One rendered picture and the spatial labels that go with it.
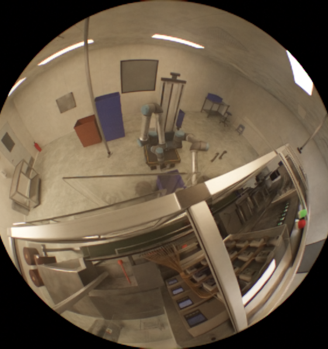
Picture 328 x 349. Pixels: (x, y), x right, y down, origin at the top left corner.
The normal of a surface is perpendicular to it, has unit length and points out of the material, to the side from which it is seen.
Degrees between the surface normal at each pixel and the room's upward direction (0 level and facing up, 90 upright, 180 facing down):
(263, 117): 90
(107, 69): 90
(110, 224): 0
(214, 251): 0
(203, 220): 0
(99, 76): 90
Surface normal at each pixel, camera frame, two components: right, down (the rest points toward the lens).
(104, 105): 0.41, 0.82
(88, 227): 0.13, -0.50
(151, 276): 0.00, -0.75
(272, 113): -0.92, 0.26
